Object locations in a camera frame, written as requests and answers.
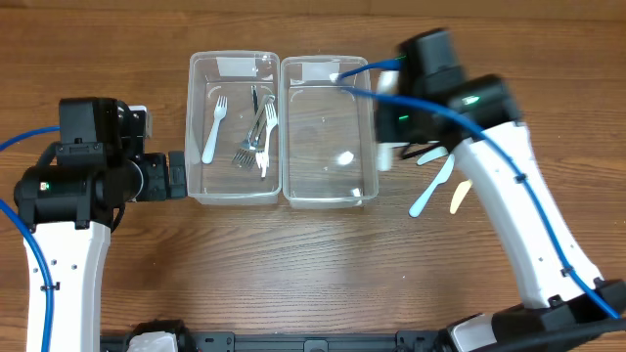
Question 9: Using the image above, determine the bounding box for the white plastic knife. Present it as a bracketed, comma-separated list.
[377, 70, 404, 172]

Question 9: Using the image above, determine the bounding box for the white plastic fork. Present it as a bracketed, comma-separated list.
[201, 96, 228, 164]
[255, 103, 279, 180]

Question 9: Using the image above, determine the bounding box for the metal fork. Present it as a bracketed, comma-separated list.
[232, 94, 275, 168]
[250, 110, 266, 154]

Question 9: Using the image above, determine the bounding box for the light teal plastic knife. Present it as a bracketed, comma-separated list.
[409, 154, 455, 218]

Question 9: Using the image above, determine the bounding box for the yellow plastic knife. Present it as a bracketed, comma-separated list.
[449, 180, 472, 214]

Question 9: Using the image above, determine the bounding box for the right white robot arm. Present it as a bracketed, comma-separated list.
[377, 28, 625, 351]

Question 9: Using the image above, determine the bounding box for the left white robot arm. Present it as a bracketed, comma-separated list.
[1, 97, 187, 351]

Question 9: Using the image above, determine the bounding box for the right clear plastic container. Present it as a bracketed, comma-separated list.
[279, 55, 379, 209]

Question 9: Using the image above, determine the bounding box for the clear plastic container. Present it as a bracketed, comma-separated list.
[185, 50, 281, 205]
[279, 55, 379, 209]

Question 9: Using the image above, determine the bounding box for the left clear plastic container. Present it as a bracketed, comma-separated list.
[185, 50, 281, 205]

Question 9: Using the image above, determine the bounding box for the right blue cable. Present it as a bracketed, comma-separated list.
[336, 57, 622, 320]

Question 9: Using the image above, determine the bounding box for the blue cable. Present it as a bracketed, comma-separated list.
[0, 125, 63, 352]
[336, 57, 622, 320]

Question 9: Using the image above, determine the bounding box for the black handled utensil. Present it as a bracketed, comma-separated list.
[250, 85, 259, 114]

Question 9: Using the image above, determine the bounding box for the left blue cable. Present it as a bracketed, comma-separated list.
[0, 125, 63, 352]

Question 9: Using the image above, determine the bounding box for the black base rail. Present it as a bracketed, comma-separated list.
[101, 330, 437, 352]

